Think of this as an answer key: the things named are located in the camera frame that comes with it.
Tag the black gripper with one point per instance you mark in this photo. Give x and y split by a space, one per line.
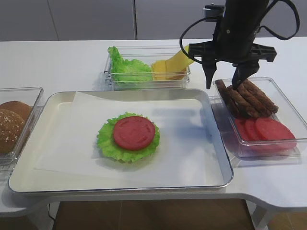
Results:
233 42

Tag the brown meat patty picked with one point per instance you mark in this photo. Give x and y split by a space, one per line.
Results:
230 104

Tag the leaning yellow cheese slice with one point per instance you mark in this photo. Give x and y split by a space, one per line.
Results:
178 63

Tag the stacked yellow cheese slices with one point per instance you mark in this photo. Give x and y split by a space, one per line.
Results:
160 74

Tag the clear lettuce cheese container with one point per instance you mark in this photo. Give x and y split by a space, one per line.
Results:
148 55

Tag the green lettuce leaves in container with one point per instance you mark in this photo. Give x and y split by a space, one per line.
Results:
128 70

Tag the green lettuce leaf on tray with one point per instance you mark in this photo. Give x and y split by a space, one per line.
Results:
110 149

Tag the brown meat patty back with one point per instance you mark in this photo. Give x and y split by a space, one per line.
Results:
248 108

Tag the brown meat patty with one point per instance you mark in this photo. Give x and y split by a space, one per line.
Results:
253 101
261 96
248 108

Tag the brown meat patty middle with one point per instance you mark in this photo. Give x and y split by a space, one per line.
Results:
253 101

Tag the brown meat patty front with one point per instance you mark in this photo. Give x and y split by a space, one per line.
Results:
261 96

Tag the red tomato slice back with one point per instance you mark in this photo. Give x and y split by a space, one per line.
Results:
240 125

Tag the clear patty tomato container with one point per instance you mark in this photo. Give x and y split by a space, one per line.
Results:
286 114

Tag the red tomato slice middle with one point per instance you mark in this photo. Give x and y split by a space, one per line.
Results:
250 130

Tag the red tomato slice front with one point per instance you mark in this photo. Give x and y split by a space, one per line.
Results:
268 129

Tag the white parchment paper sheet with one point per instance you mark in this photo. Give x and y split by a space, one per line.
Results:
185 156

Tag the red tomato slice on tray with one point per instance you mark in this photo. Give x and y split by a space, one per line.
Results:
134 132

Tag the plain brown bun half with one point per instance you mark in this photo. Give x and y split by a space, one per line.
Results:
18 107

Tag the clear bun container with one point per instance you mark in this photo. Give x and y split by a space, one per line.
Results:
32 97

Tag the sesame top bun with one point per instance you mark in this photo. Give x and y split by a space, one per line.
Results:
11 126

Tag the silver metal tray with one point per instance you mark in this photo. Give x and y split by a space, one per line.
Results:
26 178

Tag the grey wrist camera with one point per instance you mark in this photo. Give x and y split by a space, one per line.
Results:
212 12

